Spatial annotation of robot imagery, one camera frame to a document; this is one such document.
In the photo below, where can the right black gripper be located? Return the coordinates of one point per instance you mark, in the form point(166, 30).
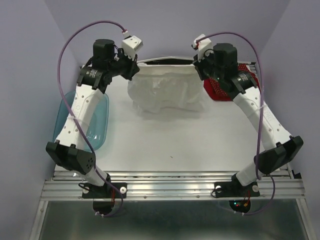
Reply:
point(200, 65)

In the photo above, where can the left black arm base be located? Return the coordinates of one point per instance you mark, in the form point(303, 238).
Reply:
point(104, 197)

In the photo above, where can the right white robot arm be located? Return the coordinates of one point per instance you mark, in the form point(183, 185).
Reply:
point(280, 146)

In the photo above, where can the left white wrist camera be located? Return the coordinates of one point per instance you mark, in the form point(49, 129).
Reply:
point(131, 45)

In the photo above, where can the red polka dot skirt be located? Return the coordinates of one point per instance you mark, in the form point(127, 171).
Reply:
point(217, 90)

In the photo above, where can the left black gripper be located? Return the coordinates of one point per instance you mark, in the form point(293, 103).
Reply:
point(133, 67)

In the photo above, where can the white ruffled skirt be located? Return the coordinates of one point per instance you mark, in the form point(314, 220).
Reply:
point(158, 86)

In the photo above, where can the aluminium rail frame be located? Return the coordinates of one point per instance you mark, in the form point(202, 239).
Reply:
point(168, 205)

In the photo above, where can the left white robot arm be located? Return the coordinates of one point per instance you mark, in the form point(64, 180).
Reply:
point(68, 149)

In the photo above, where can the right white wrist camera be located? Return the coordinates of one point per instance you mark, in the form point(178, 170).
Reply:
point(203, 47)

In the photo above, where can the teal plastic bin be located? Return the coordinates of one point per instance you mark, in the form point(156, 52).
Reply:
point(97, 129)

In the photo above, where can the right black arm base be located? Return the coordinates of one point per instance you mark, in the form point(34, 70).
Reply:
point(240, 196)

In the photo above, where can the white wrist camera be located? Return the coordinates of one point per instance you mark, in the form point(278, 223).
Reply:
point(203, 47)
point(131, 45)

